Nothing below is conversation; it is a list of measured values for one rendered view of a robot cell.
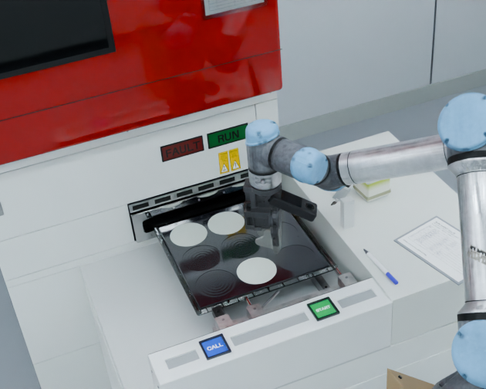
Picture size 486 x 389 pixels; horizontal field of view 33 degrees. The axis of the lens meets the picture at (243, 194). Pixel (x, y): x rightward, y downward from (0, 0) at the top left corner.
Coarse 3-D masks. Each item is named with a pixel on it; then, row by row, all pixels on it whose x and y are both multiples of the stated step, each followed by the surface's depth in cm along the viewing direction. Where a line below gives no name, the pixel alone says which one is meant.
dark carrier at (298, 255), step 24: (288, 216) 220; (168, 240) 216; (216, 240) 215; (240, 240) 214; (288, 240) 212; (192, 264) 208; (216, 264) 207; (288, 264) 205; (312, 264) 204; (192, 288) 200; (216, 288) 200; (240, 288) 199
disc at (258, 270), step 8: (240, 264) 206; (248, 264) 206; (256, 264) 206; (264, 264) 205; (272, 264) 205; (240, 272) 204; (248, 272) 203; (256, 272) 203; (264, 272) 203; (272, 272) 203; (248, 280) 201; (256, 280) 201; (264, 280) 201
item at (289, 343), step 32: (352, 288) 187; (256, 320) 181; (288, 320) 181; (320, 320) 180; (352, 320) 181; (384, 320) 185; (160, 352) 176; (192, 352) 176; (256, 352) 174; (288, 352) 178; (320, 352) 182; (352, 352) 187; (160, 384) 168; (192, 384) 172; (224, 384) 176; (256, 384) 180
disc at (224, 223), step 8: (216, 216) 223; (224, 216) 223; (232, 216) 222; (240, 216) 222; (208, 224) 220; (216, 224) 220; (224, 224) 220; (232, 224) 220; (240, 224) 219; (216, 232) 217; (224, 232) 217; (232, 232) 217
